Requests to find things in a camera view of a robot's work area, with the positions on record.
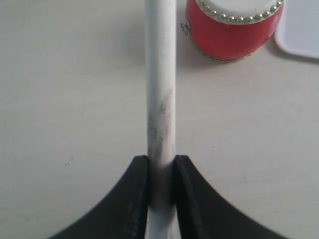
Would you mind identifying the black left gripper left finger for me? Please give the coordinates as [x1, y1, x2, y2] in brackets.
[53, 155, 150, 239]

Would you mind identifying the white drumstick one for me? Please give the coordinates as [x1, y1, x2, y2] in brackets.
[145, 0, 176, 239]

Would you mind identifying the white rectangular plastic tray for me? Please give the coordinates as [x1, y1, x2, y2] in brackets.
[275, 0, 319, 60]

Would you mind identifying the red small drum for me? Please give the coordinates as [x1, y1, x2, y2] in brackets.
[181, 0, 284, 61]

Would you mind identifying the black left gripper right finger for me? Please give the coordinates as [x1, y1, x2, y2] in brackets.
[173, 155, 278, 239]

